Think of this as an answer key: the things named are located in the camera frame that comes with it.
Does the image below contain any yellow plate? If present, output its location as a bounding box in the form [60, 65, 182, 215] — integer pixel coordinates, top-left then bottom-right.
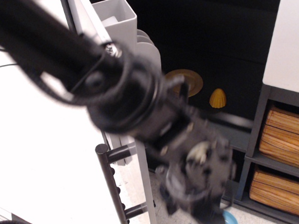
[165, 69, 204, 97]

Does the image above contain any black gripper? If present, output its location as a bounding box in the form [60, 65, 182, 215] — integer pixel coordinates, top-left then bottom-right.
[155, 160, 236, 224]

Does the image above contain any grey door bin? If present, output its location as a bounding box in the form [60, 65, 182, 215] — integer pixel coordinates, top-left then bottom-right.
[93, 0, 162, 71]

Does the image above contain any black fridge door handle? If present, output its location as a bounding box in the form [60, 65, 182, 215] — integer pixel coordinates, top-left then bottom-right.
[95, 142, 154, 224]

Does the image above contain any dark grey shelf unit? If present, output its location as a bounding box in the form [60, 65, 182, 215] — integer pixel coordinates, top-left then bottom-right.
[235, 85, 299, 224]

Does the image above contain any upper woven wood basket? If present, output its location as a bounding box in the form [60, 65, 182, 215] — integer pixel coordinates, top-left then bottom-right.
[259, 107, 299, 168]

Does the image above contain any woven wood basket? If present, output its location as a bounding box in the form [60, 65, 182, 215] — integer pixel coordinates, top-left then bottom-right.
[259, 107, 299, 168]
[249, 170, 299, 216]

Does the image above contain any blue bowl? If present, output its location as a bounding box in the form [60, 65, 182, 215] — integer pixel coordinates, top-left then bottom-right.
[223, 210, 238, 224]

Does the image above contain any yellow shell shaped toy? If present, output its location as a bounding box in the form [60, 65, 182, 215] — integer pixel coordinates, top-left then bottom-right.
[209, 88, 227, 109]

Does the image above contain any white countertop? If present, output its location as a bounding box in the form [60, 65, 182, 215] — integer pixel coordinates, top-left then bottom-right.
[263, 0, 299, 93]

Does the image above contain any lower woven wood basket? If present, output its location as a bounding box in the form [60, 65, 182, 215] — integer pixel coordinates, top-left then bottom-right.
[249, 170, 299, 216]

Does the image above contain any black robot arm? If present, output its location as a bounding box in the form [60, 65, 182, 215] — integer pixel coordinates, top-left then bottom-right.
[0, 0, 235, 224]

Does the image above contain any grey toy fridge door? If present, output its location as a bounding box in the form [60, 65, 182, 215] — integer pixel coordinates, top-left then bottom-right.
[61, 0, 157, 224]

